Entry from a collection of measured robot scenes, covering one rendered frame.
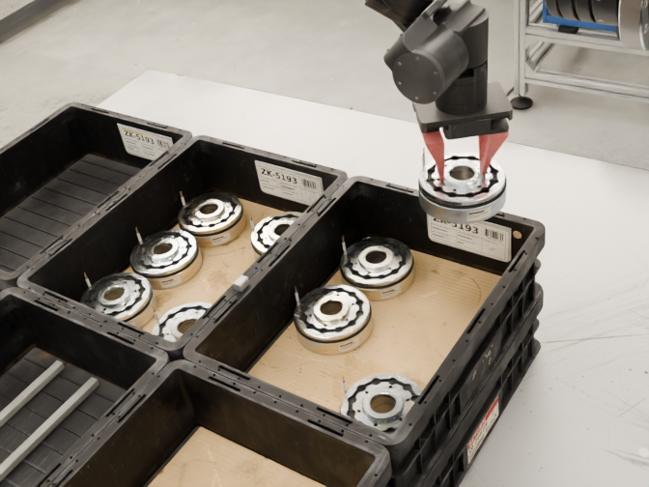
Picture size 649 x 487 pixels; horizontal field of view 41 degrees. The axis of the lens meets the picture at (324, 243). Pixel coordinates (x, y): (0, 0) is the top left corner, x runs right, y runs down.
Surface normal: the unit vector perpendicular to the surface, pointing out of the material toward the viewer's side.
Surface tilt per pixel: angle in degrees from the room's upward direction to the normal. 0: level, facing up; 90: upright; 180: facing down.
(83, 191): 0
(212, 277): 0
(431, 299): 0
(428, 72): 90
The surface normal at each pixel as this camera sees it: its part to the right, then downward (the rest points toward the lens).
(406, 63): -0.54, 0.58
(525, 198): -0.14, -0.77
